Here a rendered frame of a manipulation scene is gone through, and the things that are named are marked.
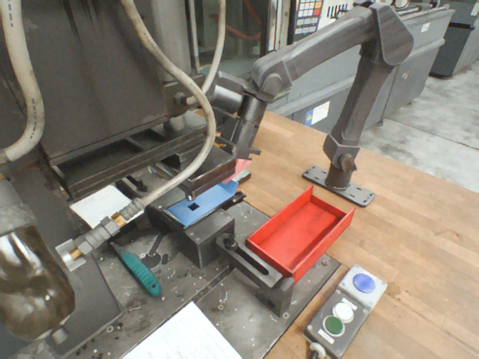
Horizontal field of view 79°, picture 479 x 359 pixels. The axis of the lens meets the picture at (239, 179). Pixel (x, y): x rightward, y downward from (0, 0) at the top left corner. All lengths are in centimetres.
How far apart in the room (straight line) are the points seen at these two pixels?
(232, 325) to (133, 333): 17
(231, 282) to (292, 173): 41
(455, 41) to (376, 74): 437
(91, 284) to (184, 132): 29
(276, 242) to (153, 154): 35
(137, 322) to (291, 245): 35
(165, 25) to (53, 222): 29
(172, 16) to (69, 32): 14
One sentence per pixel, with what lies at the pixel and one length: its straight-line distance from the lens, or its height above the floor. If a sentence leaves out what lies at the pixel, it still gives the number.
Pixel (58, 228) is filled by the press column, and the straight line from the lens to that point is 44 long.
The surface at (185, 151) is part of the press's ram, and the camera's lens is 51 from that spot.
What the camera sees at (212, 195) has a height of 99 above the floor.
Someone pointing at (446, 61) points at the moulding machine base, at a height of 25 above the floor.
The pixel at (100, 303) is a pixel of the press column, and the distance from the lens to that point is 58.
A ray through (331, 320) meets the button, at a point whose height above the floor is 94.
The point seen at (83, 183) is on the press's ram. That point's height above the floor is 118.
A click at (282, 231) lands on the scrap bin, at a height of 91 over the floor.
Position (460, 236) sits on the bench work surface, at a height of 90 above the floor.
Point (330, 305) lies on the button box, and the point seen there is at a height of 93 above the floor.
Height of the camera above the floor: 143
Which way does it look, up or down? 38 degrees down
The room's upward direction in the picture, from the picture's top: straight up
